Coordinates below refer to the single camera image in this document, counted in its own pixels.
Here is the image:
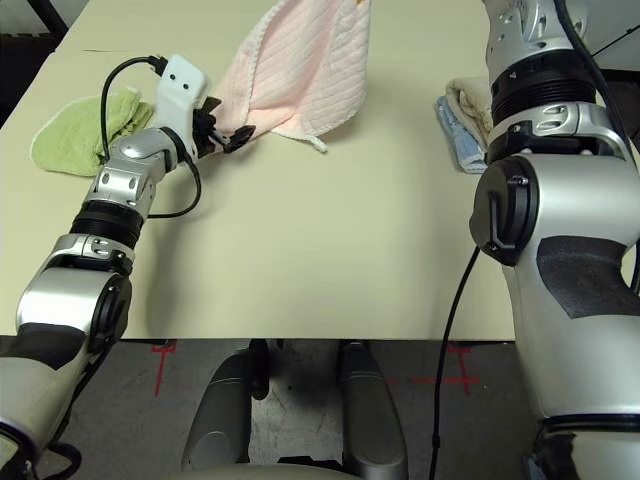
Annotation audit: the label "light blue terry towel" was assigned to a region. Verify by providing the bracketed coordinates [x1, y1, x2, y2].
[432, 95, 489, 175]

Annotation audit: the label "grey robot left leg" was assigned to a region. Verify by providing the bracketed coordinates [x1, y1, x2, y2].
[180, 349, 271, 471]

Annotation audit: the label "pink terry towel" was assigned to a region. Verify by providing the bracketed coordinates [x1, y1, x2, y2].
[209, 0, 372, 155]

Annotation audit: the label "grey robot right leg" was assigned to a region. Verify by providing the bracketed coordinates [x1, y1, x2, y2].
[339, 342, 409, 480]

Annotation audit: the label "green terry towel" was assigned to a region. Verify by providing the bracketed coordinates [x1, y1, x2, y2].
[30, 87, 155, 177]

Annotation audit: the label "black foam floor mats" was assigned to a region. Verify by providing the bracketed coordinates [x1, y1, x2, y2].
[0, 32, 54, 126]

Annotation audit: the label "black left wrist camera cable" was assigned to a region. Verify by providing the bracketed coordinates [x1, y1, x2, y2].
[99, 56, 203, 220]

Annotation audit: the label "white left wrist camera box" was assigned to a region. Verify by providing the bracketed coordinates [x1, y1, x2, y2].
[155, 53, 210, 151]

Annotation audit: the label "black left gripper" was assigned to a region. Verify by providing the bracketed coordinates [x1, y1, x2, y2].
[192, 96, 258, 159]

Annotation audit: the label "beige terry towel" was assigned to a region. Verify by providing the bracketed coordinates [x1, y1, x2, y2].
[446, 75, 496, 151]

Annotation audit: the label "grey robot leg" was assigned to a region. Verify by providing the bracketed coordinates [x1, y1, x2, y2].
[339, 342, 409, 480]
[180, 349, 271, 471]

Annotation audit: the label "side table with black frame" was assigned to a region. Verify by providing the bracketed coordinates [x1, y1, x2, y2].
[29, 0, 69, 42]

